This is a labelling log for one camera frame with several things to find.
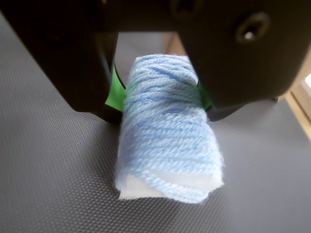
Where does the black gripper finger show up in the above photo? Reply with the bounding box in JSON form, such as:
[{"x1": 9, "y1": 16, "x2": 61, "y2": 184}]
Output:
[
  {"x1": 170, "y1": 0, "x2": 311, "y2": 122},
  {"x1": 0, "y1": 0, "x2": 127, "y2": 125}
]

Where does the blue yarn-wrapped block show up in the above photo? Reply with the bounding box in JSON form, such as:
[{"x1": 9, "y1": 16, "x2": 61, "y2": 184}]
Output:
[{"x1": 114, "y1": 53, "x2": 225, "y2": 203}]

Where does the open cardboard box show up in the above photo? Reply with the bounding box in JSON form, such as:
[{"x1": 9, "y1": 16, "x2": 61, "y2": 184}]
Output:
[{"x1": 162, "y1": 32, "x2": 182, "y2": 55}]

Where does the grey rubber mat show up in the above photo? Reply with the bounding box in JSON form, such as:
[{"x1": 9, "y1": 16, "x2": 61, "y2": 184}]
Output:
[{"x1": 0, "y1": 12, "x2": 311, "y2": 233}]

